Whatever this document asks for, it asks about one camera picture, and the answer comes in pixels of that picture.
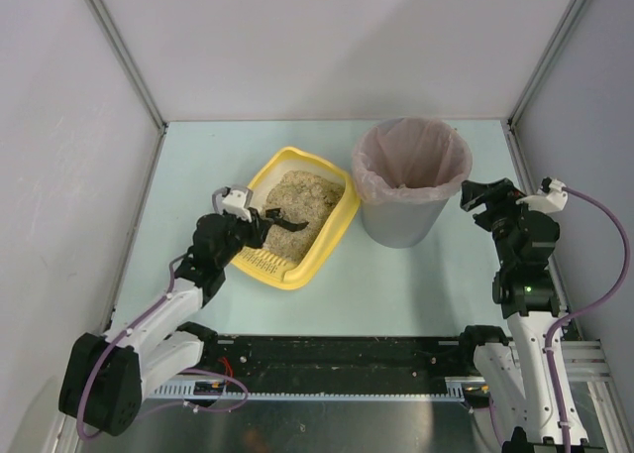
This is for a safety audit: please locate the grey trash bin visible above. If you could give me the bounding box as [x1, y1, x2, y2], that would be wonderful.
[359, 196, 450, 249]

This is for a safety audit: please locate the left aluminium frame post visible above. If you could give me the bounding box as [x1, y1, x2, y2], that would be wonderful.
[84, 0, 166, 131]

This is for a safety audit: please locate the beige cat litter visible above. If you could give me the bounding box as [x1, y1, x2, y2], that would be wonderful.
[263, 170, 344, 264]

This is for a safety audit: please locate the right aluminium frame post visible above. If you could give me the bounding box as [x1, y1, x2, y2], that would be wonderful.
[507, 0, 603, 127]

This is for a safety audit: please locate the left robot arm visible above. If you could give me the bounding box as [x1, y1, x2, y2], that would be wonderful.
[57, 208, 306, 440]

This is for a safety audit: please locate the black slotted litter scoop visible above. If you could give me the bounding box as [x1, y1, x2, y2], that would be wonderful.
[279, 208, 308, 232]

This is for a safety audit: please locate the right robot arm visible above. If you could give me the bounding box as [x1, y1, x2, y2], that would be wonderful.
[461, 178, 593, 452]

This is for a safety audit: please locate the yellow litter box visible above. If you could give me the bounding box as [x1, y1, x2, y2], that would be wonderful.
[232, 146, 360, 290]

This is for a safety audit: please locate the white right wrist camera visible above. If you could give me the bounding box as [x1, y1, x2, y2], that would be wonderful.
[516, 177, 568, 214]

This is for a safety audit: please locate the aluminium frame post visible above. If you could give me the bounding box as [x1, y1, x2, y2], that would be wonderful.
[84, 0, 166, 131]
[507, 0, 603, 127]

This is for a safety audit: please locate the pink plastic bin liner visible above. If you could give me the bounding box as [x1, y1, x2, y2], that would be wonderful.
[352, 118, 473, 205]

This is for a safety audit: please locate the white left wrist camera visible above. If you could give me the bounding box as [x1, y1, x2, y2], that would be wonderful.
[211, 185, 253, 222]

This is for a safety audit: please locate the grey slotted cable duct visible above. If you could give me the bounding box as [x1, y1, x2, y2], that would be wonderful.
[148, 377, 489, 400]

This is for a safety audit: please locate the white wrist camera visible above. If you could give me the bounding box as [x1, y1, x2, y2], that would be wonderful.
[211, 185, 253, 222]
[516, 177, 568, 214]

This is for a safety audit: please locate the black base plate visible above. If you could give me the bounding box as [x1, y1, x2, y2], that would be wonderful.
[197, 335, 478, 396]

